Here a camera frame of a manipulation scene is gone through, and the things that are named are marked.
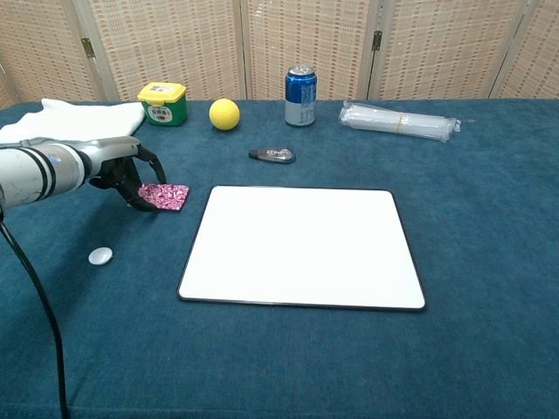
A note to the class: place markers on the white folded cloth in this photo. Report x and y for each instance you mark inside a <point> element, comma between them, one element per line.
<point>87,118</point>

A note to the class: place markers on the teal tablecloth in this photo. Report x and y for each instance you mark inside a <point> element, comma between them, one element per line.
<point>480,262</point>

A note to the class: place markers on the clear pack of straws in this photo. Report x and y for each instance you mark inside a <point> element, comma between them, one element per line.
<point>393,120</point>

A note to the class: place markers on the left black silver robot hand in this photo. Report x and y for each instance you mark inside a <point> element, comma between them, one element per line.
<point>109,150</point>

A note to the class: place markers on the metal screen hinge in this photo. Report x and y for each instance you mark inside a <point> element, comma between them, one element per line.
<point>377,40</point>
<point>87,47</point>

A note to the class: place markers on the yellow foam ball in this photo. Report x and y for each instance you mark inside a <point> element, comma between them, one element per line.
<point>224,114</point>

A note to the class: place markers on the green container with yellow lid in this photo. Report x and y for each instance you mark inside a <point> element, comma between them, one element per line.
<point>162,107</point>

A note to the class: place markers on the white rectangular board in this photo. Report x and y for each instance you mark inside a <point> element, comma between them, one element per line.
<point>301,249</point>

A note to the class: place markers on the small white disc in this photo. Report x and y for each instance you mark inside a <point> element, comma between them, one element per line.
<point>101,256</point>

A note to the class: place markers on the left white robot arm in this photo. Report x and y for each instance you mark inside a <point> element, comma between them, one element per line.
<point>30,174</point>

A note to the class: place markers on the bamboo folding screen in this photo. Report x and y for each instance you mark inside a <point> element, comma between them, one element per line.
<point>174,43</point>

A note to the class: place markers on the blue soda can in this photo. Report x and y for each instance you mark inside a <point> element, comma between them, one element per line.
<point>300,98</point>

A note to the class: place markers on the pink patterned card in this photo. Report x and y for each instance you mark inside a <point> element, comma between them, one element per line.
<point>170,196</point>

